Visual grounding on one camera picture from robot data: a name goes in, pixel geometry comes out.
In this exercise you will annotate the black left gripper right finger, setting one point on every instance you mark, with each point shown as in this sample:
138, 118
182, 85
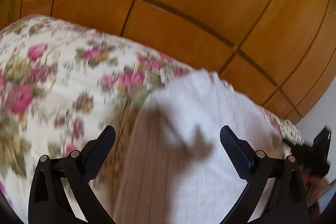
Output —
287, 200

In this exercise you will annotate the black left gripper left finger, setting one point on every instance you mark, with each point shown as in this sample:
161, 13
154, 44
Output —
60, 191

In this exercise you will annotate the white knitted garment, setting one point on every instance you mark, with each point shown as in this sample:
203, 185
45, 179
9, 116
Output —
176, 169

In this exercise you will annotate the floral bedspread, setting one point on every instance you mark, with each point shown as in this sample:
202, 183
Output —
61, 85

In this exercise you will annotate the person's right hand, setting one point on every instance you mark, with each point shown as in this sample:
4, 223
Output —
313, 185

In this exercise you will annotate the wooden wardrobe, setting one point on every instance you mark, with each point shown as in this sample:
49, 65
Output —
280, 53

